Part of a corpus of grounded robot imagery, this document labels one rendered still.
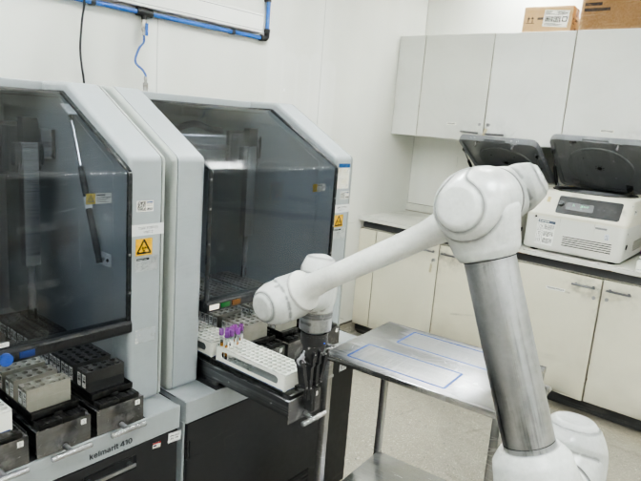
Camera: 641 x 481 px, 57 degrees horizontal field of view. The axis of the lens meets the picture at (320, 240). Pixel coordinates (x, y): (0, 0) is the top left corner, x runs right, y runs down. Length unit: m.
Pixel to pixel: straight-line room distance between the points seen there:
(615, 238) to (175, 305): 2.54
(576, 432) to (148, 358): 1.13
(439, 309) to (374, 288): 0.54
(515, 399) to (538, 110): 2.99
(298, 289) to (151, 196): 0.51
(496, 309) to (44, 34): 2.15
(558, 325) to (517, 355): 2.59
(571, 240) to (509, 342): 2.53
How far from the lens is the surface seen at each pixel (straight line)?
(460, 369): 1.98
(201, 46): 3.17
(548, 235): 3.71
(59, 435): 1.62
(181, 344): 1.85
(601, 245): 3.64
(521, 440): 1.23
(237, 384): 1.82
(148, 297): 1.73
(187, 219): 1.75
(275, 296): 1.39
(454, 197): 1.09
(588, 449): 1.40
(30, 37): 2.72
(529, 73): 4.07
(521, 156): 4.01
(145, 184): 1.65
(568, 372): 3.82
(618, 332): 3.69
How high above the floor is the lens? 1.57
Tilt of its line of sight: 12 degrees down
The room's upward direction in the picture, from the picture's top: 4 degrees clockwise
